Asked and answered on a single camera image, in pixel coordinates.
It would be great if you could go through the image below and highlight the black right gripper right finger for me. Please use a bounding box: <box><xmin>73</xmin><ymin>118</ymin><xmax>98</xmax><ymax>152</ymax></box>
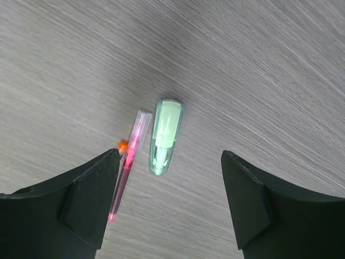
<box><xmin>221</xmin><ymin>151</ymin><xmax>344</xmax><ymax>258</ymax></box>

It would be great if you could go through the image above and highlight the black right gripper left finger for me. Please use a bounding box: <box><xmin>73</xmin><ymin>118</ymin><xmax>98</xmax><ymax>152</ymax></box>
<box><xmin>1</xmin><ymin>149</ymin><xmax>120</xmax><ymax>258</ymax></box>

